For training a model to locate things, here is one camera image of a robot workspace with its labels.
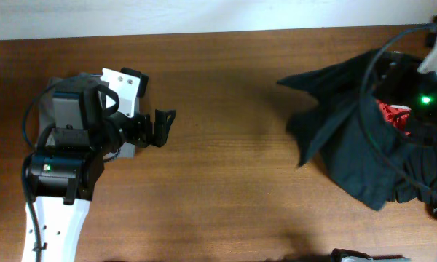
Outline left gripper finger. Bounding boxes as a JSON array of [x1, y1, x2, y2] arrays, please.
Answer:
[[151, 125, 170, 148], [155, 109, 176, 128]]

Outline dark green t-shirt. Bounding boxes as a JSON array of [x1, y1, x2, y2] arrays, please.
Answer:
[[278, 51, 437, 210]]

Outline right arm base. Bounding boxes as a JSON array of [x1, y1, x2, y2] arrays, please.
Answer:
[[330, 249, 412, 262]]

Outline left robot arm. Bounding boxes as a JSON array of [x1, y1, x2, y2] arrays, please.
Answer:
[[21, 69, 176, 261]]

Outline grey folded trousers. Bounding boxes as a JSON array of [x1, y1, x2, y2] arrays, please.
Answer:
[[38, 77, 140, 158]]

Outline red garment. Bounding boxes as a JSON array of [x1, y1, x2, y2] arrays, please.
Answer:
[[377, 100, 411, 136]]

